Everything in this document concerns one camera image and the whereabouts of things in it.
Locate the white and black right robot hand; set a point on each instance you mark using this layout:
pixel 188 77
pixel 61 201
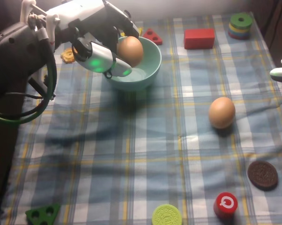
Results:
pixel 278 72

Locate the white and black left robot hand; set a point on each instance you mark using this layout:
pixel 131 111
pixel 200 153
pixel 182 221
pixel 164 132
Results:
pixel 80 11

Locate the brown egg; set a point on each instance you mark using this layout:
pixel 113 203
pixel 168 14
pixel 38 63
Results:
pixel 221 112
pixel 130 50

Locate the teal bowl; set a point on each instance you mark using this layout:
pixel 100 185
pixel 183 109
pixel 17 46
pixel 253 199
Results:
pixel 152 61

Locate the yellow flower-shaped toy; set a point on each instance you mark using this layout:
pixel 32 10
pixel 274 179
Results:
pixel 67 56

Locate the yellow triangle block with holes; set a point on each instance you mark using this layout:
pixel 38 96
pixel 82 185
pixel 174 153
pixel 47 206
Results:
pixel 141 31

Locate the red triangle block with holes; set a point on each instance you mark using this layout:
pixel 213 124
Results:
pixel 146 35

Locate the red rectangular block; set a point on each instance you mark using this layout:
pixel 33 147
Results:
pixel 199 38

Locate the brown sandwich cookie toy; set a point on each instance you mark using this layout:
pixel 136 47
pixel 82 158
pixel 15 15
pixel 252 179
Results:
pixel 262 174

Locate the blue plaid tablecloth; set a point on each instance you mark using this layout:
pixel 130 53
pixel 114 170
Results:
pixel 155 152

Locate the red cylinder with white logo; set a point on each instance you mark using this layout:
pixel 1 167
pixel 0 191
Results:
pixel 219 209

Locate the green sandwich cookie toy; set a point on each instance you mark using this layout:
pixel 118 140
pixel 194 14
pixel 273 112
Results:
pixel 166 215

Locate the green triangle block with holes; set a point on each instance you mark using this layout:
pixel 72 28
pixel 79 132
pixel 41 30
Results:
pixel 29 213

